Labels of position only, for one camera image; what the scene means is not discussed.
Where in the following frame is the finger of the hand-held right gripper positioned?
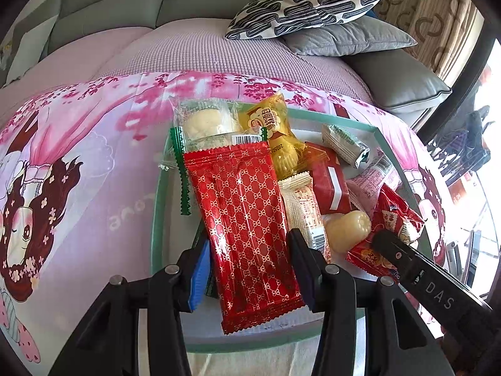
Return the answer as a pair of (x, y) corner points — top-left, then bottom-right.
(371, 230), (494, 339)

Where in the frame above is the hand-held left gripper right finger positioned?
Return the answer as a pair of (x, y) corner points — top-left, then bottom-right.
(287, 228), (457, 376)

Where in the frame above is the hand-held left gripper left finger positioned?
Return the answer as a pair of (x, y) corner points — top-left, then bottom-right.
(48, 237), (212, 376)

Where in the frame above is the teal cardboard tray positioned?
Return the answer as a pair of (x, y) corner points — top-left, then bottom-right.
(151, 102), (435, 355)

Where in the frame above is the pale yellow jelly cup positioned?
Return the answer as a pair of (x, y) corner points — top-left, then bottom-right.
(324, 210), (372, 253)

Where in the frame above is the cream snack packet with barcode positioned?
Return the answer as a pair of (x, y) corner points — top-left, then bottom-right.
(278, 175), (329, 261)

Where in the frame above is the red patterned packet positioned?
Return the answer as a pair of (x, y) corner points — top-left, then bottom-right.
(183, 141), (306, 335)

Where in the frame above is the red cartoon print snack packet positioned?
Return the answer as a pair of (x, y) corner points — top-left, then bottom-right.
(346, 182), (425, 283)

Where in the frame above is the dark red packet white stripe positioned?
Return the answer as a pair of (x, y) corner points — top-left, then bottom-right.
(304, 141), (353, 216)

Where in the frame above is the pink snack packet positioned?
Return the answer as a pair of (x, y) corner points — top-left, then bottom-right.
(346, 154), (402, 220)

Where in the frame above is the dark green snack packet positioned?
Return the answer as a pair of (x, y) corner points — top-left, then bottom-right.
(170, 126), (220, 300)

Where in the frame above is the light green snack packet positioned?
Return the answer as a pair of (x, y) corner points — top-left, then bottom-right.
(321, 123), (370, 169)

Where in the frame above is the yellow bread packet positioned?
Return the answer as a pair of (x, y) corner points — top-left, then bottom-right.
(237, 90), (308, 181)

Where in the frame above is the clear packet with white bun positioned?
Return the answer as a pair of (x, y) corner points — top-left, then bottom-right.
(172, 97), (262, 153)

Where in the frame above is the printed cartoon blanket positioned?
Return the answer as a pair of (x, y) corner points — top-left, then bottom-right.
(0, 70), (445, 376)

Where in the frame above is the dark balcony furniture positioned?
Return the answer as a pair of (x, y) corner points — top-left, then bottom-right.
(426, 104), (492, 189)

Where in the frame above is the pink sofa cover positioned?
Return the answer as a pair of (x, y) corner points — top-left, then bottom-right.
(0, 19), (374, 106)

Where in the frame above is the dark grey pillow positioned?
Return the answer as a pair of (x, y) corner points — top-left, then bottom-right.
(282, 18), (417, 56)

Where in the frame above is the black white patterned pillow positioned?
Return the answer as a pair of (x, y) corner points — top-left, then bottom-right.
(225, 0), (387, 40)

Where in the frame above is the beige patterned curtain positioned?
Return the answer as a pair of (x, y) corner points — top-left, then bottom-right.
(370, 0), (486, 83)

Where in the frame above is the light grey pillow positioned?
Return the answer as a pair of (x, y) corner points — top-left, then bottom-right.
(6, 16), (59, 85)

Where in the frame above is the grey sofa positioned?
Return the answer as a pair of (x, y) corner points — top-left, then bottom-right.
(0, 0), (452, 126)

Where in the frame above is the black window frame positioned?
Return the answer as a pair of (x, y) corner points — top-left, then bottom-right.
(413, 12), (501, 142)

